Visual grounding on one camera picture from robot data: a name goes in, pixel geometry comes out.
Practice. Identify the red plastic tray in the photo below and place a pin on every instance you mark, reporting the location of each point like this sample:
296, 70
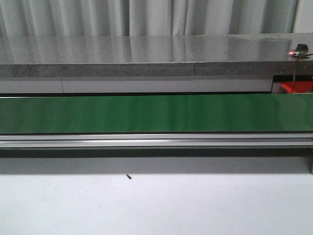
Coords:
297, 87

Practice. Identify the grey stone counter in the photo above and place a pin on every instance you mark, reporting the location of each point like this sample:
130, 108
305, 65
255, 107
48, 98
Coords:
136, 56

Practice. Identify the small black sensor box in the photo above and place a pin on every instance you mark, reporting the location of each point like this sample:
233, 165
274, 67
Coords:
302, 48

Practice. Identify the green conveyor belt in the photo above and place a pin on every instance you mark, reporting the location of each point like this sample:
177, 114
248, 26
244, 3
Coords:
157, 113

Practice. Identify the grey pleated curtain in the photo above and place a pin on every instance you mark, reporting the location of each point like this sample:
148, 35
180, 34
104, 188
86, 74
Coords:
145, 17

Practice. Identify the aluminium conveyor frame rail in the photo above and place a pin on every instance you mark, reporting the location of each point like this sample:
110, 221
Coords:
201, 140

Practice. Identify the small green circuit board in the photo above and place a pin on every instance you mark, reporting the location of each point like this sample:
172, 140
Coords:
298, 54

